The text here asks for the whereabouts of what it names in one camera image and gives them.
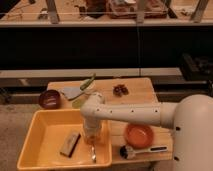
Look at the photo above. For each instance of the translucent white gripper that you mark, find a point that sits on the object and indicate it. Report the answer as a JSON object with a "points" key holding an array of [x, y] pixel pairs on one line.
{"points": [[92, 130]]}

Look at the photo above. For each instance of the white cup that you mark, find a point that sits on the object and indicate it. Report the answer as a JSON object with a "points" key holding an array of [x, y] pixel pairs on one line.
{"points": [[90, 89]]}

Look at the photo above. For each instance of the brown pine cone toy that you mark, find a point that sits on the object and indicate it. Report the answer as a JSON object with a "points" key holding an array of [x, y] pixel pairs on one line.
{"points": [[120, 90]]}

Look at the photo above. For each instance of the purple bowl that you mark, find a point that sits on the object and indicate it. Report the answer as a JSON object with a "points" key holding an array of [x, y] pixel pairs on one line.
{"points": [[50, 99]]}

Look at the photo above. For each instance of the wooden tray board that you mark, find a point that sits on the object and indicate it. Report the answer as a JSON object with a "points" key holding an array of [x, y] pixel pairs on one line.
{"points": [[140, 91]]}

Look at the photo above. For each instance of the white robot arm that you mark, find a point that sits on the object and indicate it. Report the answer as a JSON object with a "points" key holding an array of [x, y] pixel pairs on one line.
{"points": [[191, 120]]}

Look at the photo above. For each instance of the brown scrubbing block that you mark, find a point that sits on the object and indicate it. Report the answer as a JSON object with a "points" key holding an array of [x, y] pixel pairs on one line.
{"points": [[69, 144]]}

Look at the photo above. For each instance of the black bristle brush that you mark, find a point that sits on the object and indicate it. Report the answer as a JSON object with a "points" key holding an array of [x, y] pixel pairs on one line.
{"points": [[128, 152]]}

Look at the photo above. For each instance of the silver metal fork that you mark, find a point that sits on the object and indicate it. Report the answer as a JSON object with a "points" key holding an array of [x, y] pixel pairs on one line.
{"points": [[93, 153]]}

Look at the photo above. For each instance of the grey blue cloth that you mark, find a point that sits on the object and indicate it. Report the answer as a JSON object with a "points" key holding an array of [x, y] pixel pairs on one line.
{"points": [[71, 92]]}

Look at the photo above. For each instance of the green round lid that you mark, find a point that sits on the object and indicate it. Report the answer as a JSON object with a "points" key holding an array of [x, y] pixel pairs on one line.
{"points": [[78, 103]]}

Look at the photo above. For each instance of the yellow plastic tub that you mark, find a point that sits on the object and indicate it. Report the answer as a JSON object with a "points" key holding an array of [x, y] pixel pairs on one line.
{"points": [[46, 135]]}

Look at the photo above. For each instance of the orange bowl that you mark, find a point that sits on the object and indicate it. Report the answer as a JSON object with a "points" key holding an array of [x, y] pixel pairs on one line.
{"points": [[139, 136]]}

